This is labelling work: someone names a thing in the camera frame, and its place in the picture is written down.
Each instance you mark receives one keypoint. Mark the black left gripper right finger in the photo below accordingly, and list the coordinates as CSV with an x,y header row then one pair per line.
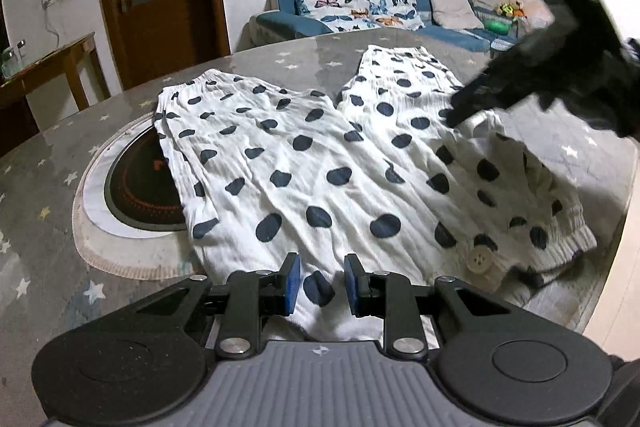
x,y
396,301

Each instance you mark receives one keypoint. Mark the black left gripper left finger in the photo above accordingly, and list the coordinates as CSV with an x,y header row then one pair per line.
x,y
250,300

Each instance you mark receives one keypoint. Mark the white navy polka-dot garment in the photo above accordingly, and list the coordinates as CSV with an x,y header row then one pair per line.
x,y
263,171

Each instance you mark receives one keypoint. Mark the green round toy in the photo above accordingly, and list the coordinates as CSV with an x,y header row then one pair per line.
x,y
497,26

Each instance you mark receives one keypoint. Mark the grey cushion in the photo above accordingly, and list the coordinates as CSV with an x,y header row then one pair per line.
x,y
455,15

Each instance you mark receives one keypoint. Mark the round black induction cooktop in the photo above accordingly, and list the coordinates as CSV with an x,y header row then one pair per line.
x,y
139,189

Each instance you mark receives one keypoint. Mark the butterfly print blanket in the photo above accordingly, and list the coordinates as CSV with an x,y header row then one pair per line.
x,y
356,15

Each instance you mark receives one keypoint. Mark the grey star-pattern tablecloth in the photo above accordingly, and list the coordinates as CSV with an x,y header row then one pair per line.
x,y
106,325

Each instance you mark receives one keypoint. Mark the blue sofa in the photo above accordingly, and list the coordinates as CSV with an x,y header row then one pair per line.
x,y
282,22

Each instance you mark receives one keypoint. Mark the wooden side table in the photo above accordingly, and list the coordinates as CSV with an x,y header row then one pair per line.
x,y
56,74

